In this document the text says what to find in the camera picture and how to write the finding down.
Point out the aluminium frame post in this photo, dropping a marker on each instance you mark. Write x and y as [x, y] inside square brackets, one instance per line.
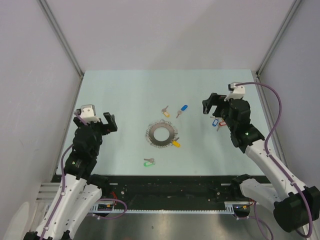
[51, 19]
[296, 4]

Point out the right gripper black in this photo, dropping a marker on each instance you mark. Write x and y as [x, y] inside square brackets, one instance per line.
[213, 100]

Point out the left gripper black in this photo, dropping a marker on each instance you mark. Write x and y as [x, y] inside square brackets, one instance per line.
[109, 118]

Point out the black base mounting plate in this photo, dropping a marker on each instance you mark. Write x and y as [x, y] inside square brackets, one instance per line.
[131, 188]

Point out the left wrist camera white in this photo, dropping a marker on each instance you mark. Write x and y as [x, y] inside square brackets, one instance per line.
[88, 113]

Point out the round metal keyring disc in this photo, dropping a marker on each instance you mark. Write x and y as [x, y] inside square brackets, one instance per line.
[161, 134]

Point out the key with green tag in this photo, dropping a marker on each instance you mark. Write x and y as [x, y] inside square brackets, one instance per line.
[149, 162]

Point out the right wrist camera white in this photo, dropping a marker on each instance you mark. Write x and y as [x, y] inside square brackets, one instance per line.
[237, 91]

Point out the key with blue tag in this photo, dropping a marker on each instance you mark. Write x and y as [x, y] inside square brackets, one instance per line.
[181, 110]
[216, 121]

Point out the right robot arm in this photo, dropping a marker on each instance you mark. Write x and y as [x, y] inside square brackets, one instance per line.
[291, 201]

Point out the left aluminium frame post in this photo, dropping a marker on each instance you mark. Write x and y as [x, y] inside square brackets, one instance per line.
[51, 19]

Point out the right aluminium frame post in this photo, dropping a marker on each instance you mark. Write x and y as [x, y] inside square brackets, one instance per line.
[296, 4]

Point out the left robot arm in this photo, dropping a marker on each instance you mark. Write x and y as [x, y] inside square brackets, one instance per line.
[79, 188]

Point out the key with yellow tag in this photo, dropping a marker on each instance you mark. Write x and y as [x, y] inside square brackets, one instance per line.
[175, 142]
[165, 112]

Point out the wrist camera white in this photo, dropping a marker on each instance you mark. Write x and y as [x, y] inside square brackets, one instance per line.
[237, 91]
[88, 113]

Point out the key with red tag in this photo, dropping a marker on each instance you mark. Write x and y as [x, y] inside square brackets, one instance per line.
[220, 125]

